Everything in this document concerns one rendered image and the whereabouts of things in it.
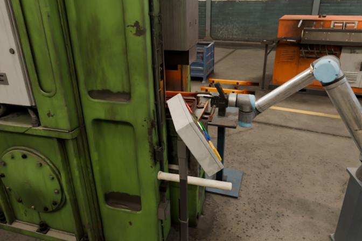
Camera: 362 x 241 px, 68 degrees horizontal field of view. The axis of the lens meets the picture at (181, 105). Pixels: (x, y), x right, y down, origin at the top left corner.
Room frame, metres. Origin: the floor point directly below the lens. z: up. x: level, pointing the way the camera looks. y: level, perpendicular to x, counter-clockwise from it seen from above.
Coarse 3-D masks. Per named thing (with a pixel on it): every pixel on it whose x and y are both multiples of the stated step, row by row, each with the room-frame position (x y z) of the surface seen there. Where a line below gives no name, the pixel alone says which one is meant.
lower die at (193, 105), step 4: (168, 96) 1.79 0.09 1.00; (172, 96) 1.81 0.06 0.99; (184, 96) 1.81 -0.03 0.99; (188, 96) 1.81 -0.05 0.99; (188, 100) 1.71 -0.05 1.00; (196, 100) 1.78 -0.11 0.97; (188, 104) 1.66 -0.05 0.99; (192, 104) 1.67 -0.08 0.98; (196, 104) 1.78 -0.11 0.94; (168, 108) 1.64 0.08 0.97; (192, 108) 1.67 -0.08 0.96; (168, 112) 1.64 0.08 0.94
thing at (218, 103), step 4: (216, 96) 1.64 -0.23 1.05; (220, 96) 1.65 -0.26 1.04; (228, 96) 1.63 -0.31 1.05; (212, 100) 1.66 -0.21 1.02; (216, 100) 1.64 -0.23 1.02; (220, 100) 1.65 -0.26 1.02; (224, 100) 1.67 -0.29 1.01; (212, 104) 1.66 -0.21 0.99; (216, 104) 1.64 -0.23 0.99; (220, 104) 1.65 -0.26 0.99; (224, 104) 1.64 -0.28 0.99
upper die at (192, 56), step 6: (192, 48) 1.68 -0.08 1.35; (168, 54) 1.64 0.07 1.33; (174, 54) 1.63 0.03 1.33; (180, 54) 1.61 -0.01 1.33; (186, 54) 1.60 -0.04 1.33; (192, 54) 1.68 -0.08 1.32; (168, 60) 1.64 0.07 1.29; (174, 60) 1.63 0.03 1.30; (180, 60) 1.61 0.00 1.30; (186, 60) 1.60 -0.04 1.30; (192, 60) 1.68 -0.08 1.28
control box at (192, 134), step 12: (180, 96) 1.25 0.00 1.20; (180, 108) 1.13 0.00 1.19; (180, 120) 1.02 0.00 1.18; (192, 120) 0.97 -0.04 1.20; (180, 132) 0.96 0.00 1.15; (192, 132) 0.97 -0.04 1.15; (192, 144) 0.97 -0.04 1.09; (204, 144) 0.98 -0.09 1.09; (204, 156) 0.98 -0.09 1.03; (216, 156) 0.98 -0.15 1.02; (204, 168) 0.98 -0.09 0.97; (216, 168) 0.98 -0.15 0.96
